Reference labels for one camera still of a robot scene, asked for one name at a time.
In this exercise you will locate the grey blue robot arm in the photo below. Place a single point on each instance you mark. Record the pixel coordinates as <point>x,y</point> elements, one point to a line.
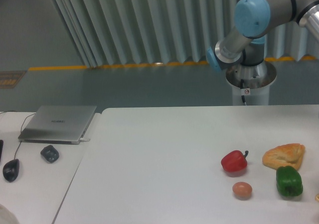
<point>255,18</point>

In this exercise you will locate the red bell pepper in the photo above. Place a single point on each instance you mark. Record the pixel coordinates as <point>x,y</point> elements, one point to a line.
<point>234,161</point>

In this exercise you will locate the green bell pepper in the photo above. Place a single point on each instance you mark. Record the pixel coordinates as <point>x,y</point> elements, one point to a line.
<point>288,181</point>

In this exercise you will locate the folding partition screen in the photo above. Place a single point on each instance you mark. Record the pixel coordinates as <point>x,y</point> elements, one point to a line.
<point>109,32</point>

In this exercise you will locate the silver closed laptop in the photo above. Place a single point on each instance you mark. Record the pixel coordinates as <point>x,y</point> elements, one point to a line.
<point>58,124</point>

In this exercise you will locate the black power adapter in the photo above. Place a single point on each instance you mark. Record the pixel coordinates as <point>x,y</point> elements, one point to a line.
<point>50,154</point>

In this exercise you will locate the brown egg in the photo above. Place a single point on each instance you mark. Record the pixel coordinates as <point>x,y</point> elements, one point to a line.
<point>242,189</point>

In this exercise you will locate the golden bread pastry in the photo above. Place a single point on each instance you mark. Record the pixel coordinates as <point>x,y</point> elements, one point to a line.
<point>284,155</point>

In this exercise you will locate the black device at edge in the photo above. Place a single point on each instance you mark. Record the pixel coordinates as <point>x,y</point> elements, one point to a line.
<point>1,149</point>

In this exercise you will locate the black computer mouse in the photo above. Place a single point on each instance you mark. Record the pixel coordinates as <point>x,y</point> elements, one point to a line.
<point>11,170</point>

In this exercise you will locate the white cloth corner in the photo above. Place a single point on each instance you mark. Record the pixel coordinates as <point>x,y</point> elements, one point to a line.
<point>6,217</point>

